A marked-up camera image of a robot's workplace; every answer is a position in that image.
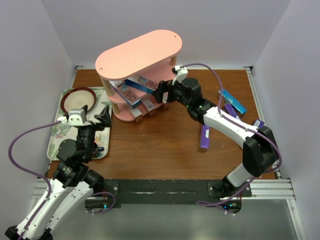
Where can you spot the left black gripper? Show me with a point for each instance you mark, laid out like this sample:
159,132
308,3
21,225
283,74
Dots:
90,124

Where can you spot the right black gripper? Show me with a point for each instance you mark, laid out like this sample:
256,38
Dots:
165,92

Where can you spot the blue toothpaste box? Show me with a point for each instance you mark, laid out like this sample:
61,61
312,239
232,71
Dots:
142,84
233,101
126,93

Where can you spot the purple toothpaste box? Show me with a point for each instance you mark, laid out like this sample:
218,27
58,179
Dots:
204,142
229,109

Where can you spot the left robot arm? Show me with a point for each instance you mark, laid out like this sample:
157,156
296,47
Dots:
71,183

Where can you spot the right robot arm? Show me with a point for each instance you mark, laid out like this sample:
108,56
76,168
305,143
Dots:
259,148

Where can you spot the pink three-tier shelf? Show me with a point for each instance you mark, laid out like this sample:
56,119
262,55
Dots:
152,56

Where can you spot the dark red rimmed plate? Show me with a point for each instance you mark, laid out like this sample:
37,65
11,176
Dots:
78,97

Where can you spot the dark mug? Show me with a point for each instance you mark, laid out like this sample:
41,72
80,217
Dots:
97,151

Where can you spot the floral serving tray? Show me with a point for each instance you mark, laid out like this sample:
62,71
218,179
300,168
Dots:
61,132

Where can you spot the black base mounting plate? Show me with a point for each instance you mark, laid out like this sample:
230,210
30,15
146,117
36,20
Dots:
174,192

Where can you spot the purple toothpaste box right edge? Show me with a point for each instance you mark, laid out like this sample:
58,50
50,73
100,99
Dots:
258,123

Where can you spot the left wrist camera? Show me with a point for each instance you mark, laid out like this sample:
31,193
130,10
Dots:
75,118

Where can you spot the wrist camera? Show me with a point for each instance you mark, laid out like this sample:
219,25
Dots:
180,73
75,118

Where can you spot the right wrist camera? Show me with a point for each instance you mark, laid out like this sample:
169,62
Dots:
180,73

